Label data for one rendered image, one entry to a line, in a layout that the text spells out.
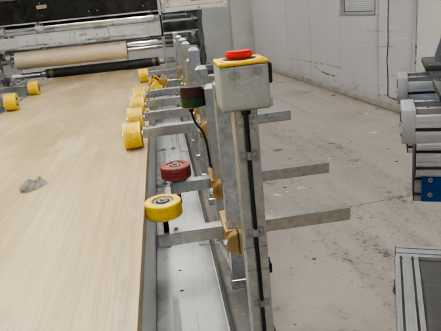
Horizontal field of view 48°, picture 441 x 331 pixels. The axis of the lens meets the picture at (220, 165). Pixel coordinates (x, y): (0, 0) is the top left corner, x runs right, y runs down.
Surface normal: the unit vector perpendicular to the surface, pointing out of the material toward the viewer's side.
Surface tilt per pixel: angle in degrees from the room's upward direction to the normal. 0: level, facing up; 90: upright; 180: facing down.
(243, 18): 90
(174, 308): 0
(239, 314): 0
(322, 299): 0
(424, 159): 90
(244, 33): 90
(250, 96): 90
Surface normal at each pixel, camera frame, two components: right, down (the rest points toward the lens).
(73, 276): -0.10, -0.95
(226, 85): 0.12, 0.29
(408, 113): -0.30, 0.32
